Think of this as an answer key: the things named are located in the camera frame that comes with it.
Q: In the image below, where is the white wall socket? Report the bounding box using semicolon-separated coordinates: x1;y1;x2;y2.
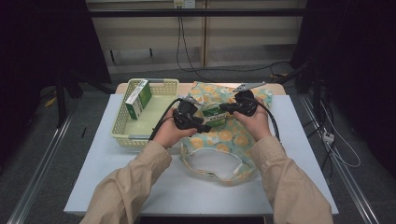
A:
173;0;196;9

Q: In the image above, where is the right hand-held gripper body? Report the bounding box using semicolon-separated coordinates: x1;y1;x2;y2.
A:
233;81;266;118

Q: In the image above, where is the white cable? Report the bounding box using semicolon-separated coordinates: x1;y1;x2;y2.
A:
320;102;362;169

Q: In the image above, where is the black metal stand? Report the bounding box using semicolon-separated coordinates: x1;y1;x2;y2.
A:
55;73;68;129

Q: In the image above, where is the white power strip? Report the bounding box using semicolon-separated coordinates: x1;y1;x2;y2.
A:
322;131;335;145

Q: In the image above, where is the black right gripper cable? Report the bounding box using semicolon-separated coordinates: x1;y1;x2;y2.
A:
248;96;280;141

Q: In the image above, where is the white table cover sheet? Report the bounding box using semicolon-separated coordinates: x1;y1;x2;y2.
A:
64;93;340;217

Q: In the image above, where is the square green box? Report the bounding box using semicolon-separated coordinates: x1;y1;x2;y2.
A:
200;104;230;128

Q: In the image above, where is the person's right hand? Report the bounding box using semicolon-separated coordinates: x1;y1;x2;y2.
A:
233;97;273;142

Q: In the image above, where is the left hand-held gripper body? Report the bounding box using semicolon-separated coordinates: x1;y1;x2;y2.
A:
173;95;200;130

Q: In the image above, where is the cream plastic basket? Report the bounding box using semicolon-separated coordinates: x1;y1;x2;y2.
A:
110;77;180;148

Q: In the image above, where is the tall green white box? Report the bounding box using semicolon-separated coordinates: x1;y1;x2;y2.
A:
124;78;153;121

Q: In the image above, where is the wooden vertical post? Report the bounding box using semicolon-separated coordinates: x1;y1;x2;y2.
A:
201;0;209;68

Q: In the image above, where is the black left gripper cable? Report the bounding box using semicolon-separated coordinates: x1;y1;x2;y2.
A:
148;97;185;142

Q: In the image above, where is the black curtain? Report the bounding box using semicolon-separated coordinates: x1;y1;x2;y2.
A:
0;0;112;169
290;0;396;178

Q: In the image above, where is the person's left hand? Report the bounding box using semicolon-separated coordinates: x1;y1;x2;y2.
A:
152;116;198;149

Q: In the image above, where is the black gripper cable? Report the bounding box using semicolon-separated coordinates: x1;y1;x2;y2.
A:
148;97;185;142
248;96;280;141

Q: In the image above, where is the orange print cloth tote bag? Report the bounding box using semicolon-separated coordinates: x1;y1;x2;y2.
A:
179;81;274;185

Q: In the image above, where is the aluminium floor rail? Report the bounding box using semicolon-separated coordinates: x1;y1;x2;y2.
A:
298;94;381;224
6;115;74;224

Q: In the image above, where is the black wall cable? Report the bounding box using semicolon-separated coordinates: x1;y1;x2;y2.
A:
176;7;292;83

